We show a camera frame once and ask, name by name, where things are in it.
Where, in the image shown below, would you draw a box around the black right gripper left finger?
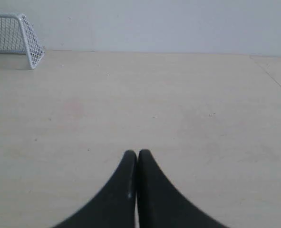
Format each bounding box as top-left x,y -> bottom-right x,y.
55,150 -> 137,228

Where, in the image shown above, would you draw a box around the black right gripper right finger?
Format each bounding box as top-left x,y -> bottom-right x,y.
137,149 -> 226,228

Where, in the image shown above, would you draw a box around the white mini soccer goal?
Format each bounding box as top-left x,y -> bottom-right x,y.
0,13 -> 45,69

